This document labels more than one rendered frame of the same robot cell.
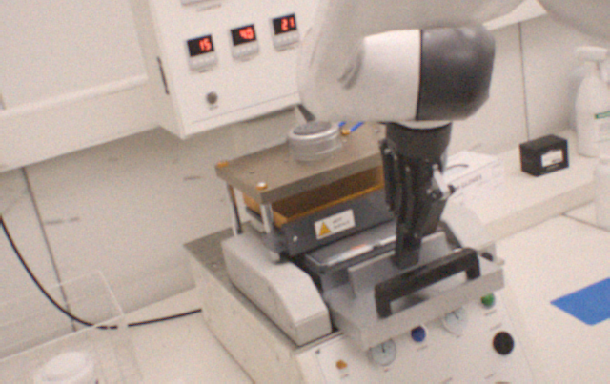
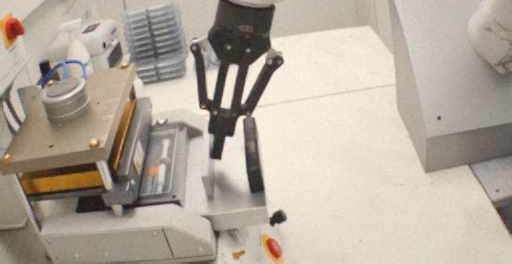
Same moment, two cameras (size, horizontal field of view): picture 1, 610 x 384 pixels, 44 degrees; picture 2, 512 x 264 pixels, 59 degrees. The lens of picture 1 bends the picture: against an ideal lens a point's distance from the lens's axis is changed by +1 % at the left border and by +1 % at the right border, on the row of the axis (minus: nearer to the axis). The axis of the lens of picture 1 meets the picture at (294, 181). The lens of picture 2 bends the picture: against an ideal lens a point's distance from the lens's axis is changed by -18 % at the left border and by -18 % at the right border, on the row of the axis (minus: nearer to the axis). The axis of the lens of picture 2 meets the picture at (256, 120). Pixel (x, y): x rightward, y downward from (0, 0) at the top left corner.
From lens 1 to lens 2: 0.73 m
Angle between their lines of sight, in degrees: 60
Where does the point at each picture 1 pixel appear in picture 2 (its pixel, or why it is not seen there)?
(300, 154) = (71, 112)
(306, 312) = (203, 229)
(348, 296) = (207, 202)
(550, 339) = not seen: hidden behind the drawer
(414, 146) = (267, 23)
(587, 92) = (76, 51)
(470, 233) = (199, 123)
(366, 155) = (123, 88)
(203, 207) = not seen: outside the picture
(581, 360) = not seen: hidden behind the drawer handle
